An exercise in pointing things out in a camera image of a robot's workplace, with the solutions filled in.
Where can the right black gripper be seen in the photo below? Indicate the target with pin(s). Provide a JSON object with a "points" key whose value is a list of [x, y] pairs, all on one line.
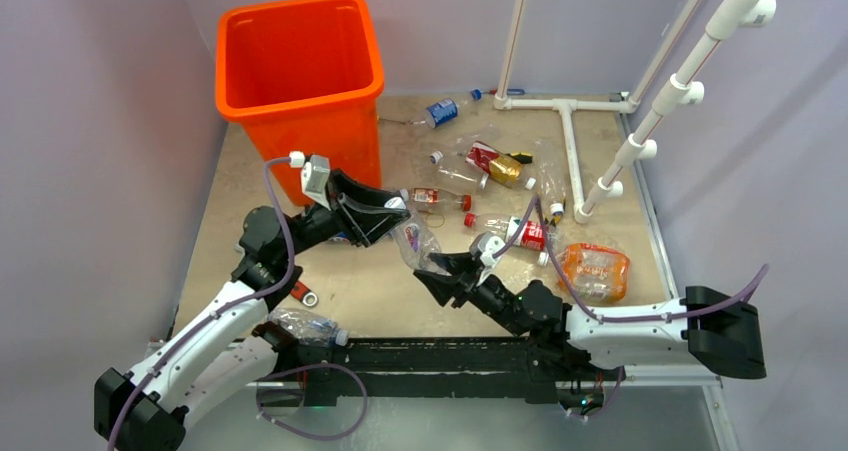
{"points": [[459, 265]]}

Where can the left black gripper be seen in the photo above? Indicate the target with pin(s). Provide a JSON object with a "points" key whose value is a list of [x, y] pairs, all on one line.
{"points": [[363, 213]]}

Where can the red cap small bottle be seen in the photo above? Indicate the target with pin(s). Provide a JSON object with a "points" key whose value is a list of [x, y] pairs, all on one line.
{"points": [[436, 200]]}

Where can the red white label bottle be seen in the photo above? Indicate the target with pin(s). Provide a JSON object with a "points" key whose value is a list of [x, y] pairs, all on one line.
{"points": [[529, 236]]}

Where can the orange snack pouch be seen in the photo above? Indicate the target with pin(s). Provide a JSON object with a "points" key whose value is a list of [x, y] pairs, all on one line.
{"points": [[597, 273]]}

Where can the crushed red blue label bottle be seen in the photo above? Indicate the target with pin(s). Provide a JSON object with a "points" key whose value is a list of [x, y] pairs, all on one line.
{"points": [[415, 240]]}

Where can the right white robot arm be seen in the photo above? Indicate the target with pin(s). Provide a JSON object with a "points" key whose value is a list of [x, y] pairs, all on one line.
{"points": [[720, 332]]}

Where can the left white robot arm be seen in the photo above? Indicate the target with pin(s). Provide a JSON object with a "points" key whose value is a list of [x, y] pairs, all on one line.
{"points": [[233, 341]]}

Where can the orange plastic bin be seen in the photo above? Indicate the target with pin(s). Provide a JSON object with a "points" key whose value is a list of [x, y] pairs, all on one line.
{"points": [[304, 75]]}

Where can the Pepsi label clear bottle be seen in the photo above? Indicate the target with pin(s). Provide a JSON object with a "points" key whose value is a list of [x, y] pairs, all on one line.
{"points": [[340, 238]]}

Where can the rubber band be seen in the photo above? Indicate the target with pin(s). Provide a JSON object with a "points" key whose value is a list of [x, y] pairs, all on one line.
{"points": [[435, 221]]}

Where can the large clear bottle white cap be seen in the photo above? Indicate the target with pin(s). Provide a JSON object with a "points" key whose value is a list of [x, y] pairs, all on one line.
{"points": [[453, 173]]}

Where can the red gold snack wrapper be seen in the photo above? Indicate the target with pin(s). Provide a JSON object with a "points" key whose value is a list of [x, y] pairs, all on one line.
{"points": [[498, 166]]}

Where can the yellow black screwdriver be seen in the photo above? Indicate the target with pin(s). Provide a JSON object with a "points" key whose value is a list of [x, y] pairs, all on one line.
{"points": [[521, 157]]}

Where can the crushed bottle at table edge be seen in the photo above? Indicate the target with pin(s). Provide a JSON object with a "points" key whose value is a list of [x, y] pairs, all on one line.
{"points": [[310, 328]]}

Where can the blue label bottle far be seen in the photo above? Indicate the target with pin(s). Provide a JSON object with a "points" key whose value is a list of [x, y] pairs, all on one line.
{"points": [[446, 110]]}

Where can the blue cap pen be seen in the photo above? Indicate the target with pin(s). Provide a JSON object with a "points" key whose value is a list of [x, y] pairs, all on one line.
{"points": [[509, 92]]}

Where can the white PVC diagonal pole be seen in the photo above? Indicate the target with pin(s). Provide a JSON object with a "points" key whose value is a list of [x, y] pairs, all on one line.
{"points": [[681, 88]]}

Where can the red handle adjustable wrench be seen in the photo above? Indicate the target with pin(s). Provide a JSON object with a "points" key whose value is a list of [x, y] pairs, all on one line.
{"points": [[304, 295]]}

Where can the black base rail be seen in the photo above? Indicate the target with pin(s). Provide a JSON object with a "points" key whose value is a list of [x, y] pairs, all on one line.
{"points": [[526, 368]]}

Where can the yellow handle pliers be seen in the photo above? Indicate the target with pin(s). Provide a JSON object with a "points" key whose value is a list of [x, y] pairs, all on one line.
{"points": [[555, 214]]}

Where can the white PVC pipe frame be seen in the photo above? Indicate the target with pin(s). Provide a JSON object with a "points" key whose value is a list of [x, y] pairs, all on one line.
{"points": [[587, 46]]}

